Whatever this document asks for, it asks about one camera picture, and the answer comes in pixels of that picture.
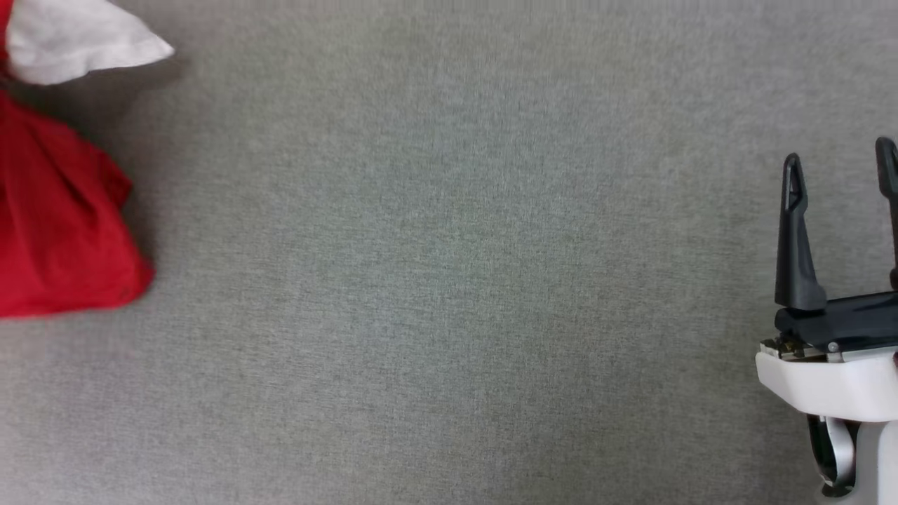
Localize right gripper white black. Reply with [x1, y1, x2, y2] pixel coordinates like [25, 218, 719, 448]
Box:
[756, 152, 898, 423]

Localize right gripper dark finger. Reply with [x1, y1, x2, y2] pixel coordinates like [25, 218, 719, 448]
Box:
[874, 136, 898, 290]

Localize red basketball jersey white sleeves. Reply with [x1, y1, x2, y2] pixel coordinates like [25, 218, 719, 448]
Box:
[0, 0, 175, 320]

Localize grey fabric sofa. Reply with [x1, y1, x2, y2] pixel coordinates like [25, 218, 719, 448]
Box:
[0, 0, 898, 505]

